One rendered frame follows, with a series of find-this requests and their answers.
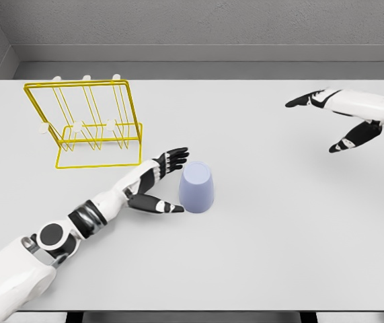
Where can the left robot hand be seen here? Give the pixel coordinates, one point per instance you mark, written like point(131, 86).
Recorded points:
point(144, 178)

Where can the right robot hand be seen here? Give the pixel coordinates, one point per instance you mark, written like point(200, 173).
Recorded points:
point(346, 104)

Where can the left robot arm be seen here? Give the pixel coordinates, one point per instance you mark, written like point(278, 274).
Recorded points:
point(43, 242)

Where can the lavender plastic cup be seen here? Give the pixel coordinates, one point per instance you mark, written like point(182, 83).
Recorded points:
point(196, 188)

